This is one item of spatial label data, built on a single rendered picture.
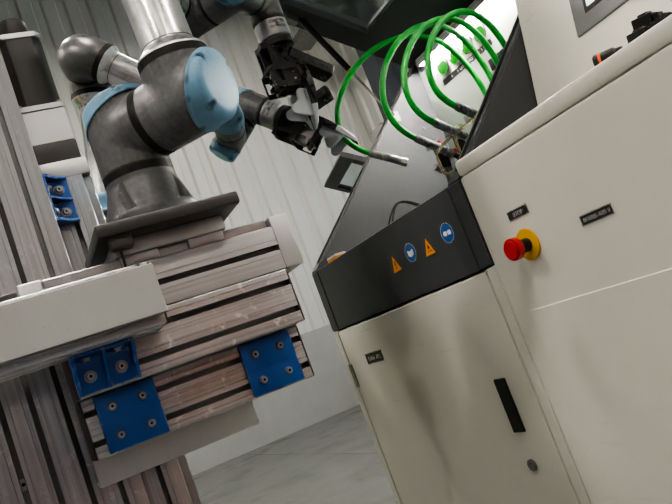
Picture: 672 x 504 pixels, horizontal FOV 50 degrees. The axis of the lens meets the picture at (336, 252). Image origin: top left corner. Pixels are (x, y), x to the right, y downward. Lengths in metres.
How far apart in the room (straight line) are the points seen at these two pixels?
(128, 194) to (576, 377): 0.75
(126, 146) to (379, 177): 0.95
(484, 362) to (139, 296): 0.66
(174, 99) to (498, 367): 0.72
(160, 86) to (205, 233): 0.23
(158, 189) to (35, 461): 0.47
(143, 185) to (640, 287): 0.74
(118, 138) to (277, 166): 7.74
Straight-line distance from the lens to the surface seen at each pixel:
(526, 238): 1.16
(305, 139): 1.76
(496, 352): 1.32
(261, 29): 1.63
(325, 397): 8.43
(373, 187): 1.96
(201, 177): 8.58
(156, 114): 1.15
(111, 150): 1.20
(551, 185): 1.11
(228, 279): 1.14
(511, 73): 1.43
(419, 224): 1.38
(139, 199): 1.15
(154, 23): 1.19
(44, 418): 1.27
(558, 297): 1.16
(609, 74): 1.01
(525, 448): 1.36
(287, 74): 1.58
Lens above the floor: 0.76
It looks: 7 degrees up
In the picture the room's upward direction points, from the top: 21 degrees counter-clockwise
